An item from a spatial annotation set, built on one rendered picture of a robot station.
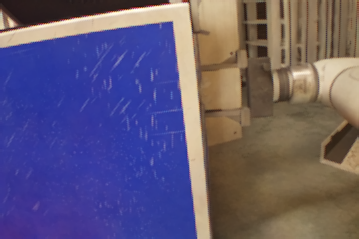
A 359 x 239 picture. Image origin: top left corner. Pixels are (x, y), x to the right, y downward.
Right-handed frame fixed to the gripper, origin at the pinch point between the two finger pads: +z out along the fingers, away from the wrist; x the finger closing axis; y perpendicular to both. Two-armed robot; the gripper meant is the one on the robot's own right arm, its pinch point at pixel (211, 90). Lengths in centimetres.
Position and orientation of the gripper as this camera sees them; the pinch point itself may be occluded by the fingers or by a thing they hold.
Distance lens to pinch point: 61.6
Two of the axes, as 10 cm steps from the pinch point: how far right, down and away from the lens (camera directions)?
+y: -0.9, 2.1, -9.7
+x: 1.0, 9.7, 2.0
